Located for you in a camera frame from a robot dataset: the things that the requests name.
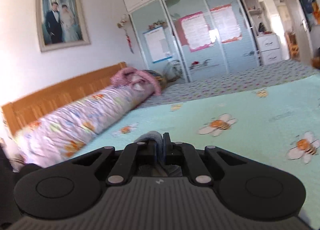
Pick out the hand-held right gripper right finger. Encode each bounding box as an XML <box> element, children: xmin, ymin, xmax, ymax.
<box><xmin>163</xmin><ymin>133</ymin><xmax>248</xmax><ymax>185</ymax></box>

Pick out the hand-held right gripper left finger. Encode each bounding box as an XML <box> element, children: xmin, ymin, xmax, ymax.
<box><xmin>71</xmin><ymin>140</ymin><xmax>163</xmax><ymax>187</ymax></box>

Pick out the light blue fleece garment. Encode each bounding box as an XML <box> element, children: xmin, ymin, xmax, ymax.
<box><xmin>134</xmin><ymin>131</ymin><xmax>183</xmax><ymax>178</ymax></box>

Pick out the floral quilt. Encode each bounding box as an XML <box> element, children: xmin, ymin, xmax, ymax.
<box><xmin>14</xmin><ymin>84</ymin><xmax>150</xmax><ymax>166</ymax></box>

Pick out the grey striped cloth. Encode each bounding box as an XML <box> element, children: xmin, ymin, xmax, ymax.
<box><xmin>162</xmin><ymin>60</ymin><xmax>184</xmax><ymax>83</ymax></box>

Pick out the pink floral cloth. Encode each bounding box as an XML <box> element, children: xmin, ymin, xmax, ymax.
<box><xmin>110</xmin><ymin>68</ymin><xmax>163</xmax><ymax>96</ymax></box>

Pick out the dotted bed sheet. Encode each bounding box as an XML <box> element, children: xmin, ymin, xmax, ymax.
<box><xmin>147</xmin><ymin>59</ymin><xmax>318</xmax><ymax>106</ymax></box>

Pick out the green bee print bed mat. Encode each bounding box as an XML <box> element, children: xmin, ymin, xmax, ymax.
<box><xmin>72</xmin><ymin>74</ymin><xmax>320</xmax><ymax>230</ymax></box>

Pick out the wooden headboard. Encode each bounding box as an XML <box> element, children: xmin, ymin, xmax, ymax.
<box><xmin>1</xmin><ymin>61</ymin><xmax>128</xmax><ymax>137</ymax></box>

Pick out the sliding door wardrobe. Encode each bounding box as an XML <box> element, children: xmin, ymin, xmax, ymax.
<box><xmin>122</xmin><ymin>0</ymin><xmax>263</xmax><ymax>83</ymax></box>

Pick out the red hanging ornament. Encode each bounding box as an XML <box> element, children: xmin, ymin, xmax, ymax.
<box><xmin>117</xmin><ymin>14</ymin><xmax>135</xmax><ymax>54</ymax></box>

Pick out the pink bordered poster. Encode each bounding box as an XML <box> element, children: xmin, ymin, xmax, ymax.
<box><xmin>210</xmin><ymin>4</ymin><xmax>243</xmax><ymax>44</ymax></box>
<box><xmin>178</xmin><ymin>12</ymin><xmax>214</xmax><ymax>53</ymax></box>

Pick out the small flower decoration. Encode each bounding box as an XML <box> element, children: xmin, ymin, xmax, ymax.
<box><xmin>148</xmin><ymin>20</ymin><xmax>168</xmax><ymax>30</ymax></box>

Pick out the white drawer cabinet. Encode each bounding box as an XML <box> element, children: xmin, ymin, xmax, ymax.
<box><xmin>256</xmin><ymin>33</ymin><xmax>284</xmax><ymax>65</ymax></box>

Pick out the framed wedding photo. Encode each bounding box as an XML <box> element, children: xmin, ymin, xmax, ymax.
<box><xmin>35</xmin><ymin>0</ymin><xmax>91</xmax><ymax>53</ymax></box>

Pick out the wooden chair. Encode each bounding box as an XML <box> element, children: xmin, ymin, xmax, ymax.
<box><xmin>287</xmin><ymin>33</ymin><xmax>301</xmax><ymax>59</ymax></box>

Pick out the white door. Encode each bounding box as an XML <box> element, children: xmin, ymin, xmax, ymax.
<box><xmin>279</xmin><ymin>0</ymin><xmax>315</xmax><ymax>63</ymax></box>

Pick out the blue bordered wall chart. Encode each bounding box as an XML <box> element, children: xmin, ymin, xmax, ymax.
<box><xmin>142</xmin><ymin>26</ymin><xmax>173</xmax><ymax>64</ymax></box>

